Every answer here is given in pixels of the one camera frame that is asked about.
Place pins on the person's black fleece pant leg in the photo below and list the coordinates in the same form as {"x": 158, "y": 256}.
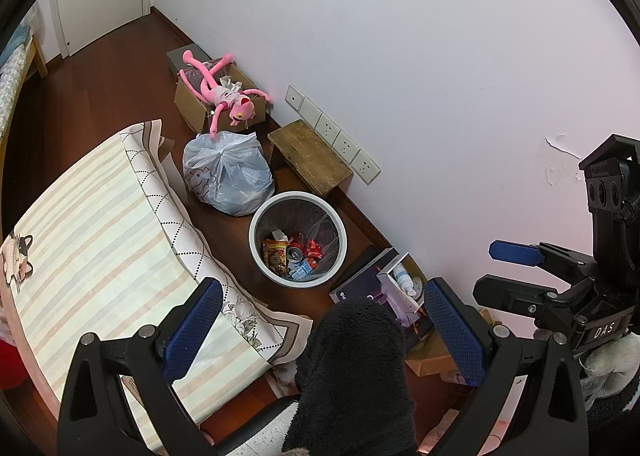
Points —
{"x": 350, "y": 376}

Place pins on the red snack packet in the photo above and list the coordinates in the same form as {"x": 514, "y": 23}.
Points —
{"x": 314, "y": 248}

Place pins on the pink panther plush toy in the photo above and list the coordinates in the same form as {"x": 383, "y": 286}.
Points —
{"x": 225, "y": 96}

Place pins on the translucent tied plastic bag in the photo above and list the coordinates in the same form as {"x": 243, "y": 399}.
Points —
{"x": 225, "y": 176}

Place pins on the white and blue bottle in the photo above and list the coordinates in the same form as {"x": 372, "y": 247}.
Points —
{"x": 402, "y": 278}

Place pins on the grey white cloth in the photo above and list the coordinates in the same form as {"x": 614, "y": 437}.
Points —
{"x": 612, "y": 361}

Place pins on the white box with bottles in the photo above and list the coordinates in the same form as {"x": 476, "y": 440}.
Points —
{"x": 395, "y": 296}

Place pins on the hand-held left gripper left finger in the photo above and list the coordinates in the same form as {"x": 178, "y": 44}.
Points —
{"x": 195, "y": 331}

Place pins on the brown cardboard box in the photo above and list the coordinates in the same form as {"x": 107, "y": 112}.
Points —
{"x": 190, "y": 104}

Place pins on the clear plastic wrap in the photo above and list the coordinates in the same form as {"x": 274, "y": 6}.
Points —
{"x": 191, "y": 75}

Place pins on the white crumpled tissue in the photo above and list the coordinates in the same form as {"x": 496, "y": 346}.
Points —
{"x": 280, "y": 236}

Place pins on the small wooden stool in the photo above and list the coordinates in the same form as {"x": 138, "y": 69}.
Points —
{"x": 310, "y": 154}

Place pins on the red cloth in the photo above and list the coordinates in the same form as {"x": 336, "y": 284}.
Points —
{"x": 10, "y": 361}

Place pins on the purple book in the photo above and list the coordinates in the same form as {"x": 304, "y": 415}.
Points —
{"x": 362, "y": 288}

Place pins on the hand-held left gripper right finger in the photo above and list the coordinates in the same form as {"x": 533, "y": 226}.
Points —
{"x": 452, "y": 326}

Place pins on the striped blanket with cat print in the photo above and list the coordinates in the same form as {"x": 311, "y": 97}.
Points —
{"x": 100, "y": 246}

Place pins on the brown noodle packet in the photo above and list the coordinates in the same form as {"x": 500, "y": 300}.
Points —
{"x": 274, "y": 253}

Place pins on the white round trash bin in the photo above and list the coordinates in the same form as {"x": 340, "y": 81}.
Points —
{"x": 295, "y": 195}

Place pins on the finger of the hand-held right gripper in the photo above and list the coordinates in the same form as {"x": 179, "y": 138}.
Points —
{"x": 520, "y": 252}
{"x": 510, "y": 293}

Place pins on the grey shoebox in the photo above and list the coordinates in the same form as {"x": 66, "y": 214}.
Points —
{"x": 180, "y": 56}

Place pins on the wooden framed bed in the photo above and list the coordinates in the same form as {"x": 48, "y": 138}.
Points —
{"x": 15, "y": 71}

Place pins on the flat cardboard piece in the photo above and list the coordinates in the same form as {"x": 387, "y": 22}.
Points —
{"x": 435, "y": 361}

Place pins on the metal drink can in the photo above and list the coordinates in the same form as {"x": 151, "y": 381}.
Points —
{"x": 295, "y": 252}

